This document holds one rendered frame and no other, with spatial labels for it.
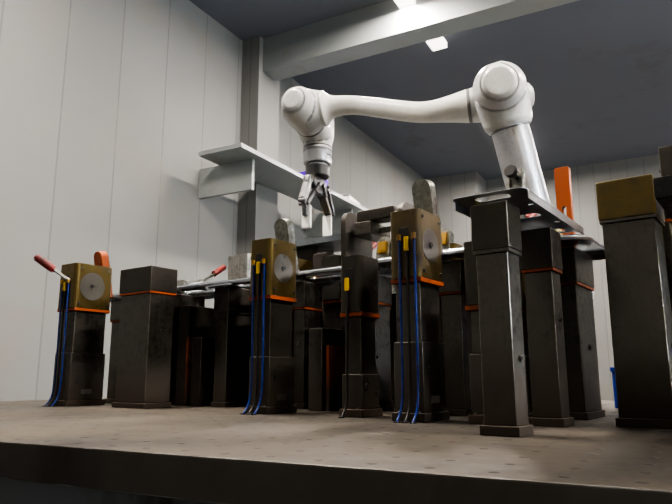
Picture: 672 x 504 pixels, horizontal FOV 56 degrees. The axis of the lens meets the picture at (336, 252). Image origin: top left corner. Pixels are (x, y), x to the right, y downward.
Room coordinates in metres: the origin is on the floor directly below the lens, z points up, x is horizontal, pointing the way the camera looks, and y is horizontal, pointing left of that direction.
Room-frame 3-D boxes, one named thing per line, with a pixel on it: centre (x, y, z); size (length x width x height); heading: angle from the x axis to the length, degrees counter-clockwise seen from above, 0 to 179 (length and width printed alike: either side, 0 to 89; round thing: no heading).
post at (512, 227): (0.80, -0.21, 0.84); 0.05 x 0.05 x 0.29; 55
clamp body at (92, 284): (1.65, 0.67, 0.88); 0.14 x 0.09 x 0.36; 145
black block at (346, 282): (1.16, -0.04, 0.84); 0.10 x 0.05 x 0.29; 145
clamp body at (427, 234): (1.05, -0.13, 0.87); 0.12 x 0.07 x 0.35; 145
